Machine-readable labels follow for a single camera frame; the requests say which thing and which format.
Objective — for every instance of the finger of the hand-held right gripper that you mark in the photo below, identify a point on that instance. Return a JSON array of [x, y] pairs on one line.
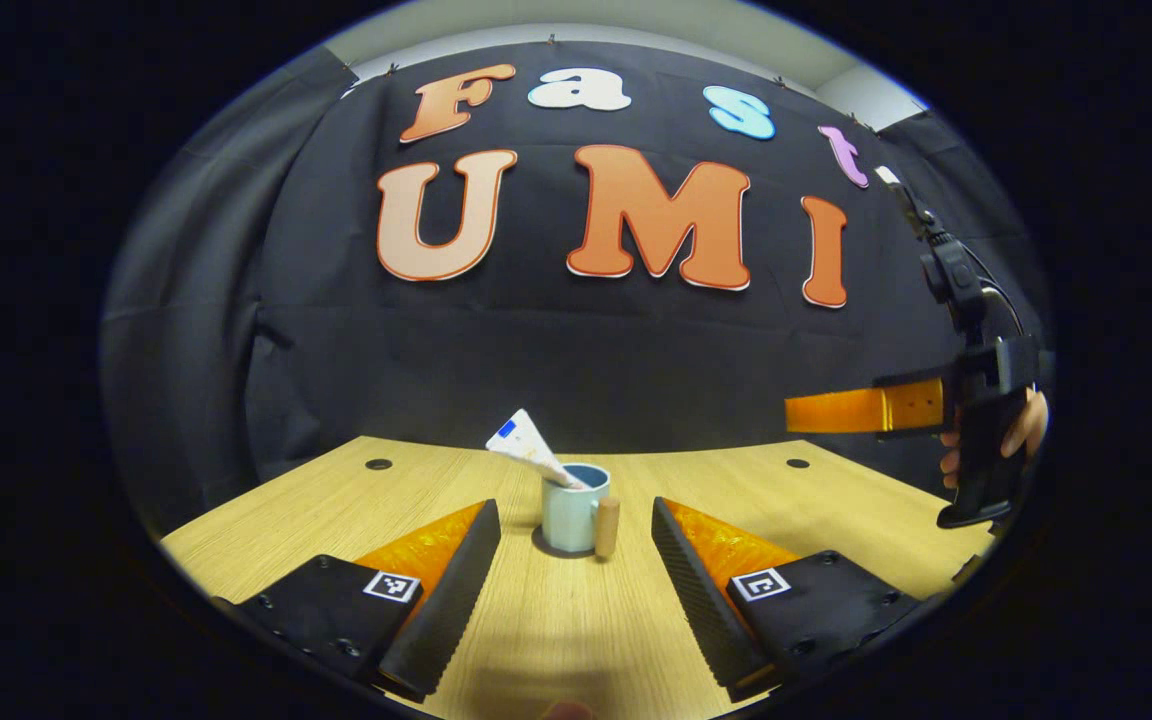
[[856, 410]]

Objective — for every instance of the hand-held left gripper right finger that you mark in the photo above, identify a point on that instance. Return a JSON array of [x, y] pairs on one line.
[[701, 610]]

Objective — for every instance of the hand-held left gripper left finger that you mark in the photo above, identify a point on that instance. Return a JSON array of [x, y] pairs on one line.
[[451, 610]]

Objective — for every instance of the dark round coaster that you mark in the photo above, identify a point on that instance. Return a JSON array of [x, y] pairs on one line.
[[538, 545]]

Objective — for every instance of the light blue cup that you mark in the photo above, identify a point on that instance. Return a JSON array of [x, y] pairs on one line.
[[568, 520]]

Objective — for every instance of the white toothpaste tube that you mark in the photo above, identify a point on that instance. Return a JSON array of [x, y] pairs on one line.
[[526, 445]]

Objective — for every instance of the wooden desktop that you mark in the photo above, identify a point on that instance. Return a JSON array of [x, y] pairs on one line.
[[836, 520]]

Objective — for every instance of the black backdrop cloth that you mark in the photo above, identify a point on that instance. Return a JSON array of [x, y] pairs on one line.
[[576, 340]]

